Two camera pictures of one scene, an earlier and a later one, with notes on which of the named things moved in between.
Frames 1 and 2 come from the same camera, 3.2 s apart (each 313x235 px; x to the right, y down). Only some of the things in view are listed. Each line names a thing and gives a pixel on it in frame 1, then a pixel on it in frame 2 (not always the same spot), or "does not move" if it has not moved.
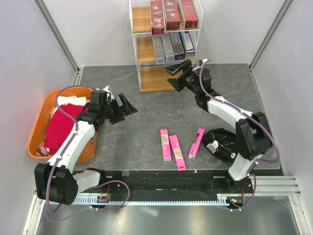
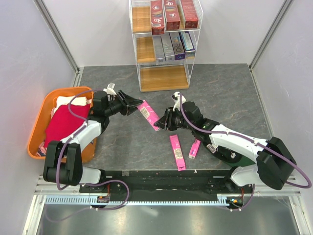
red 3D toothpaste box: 172,14 does not move
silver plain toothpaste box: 159,51 does not move
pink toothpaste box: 177,152 does not move
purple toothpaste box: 188,44 does not move
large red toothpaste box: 191,20 does not move
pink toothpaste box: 167,153 → 151,116
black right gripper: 173,68 → 166,122
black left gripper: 120,117 → 129,104
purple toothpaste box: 177,45 does not move
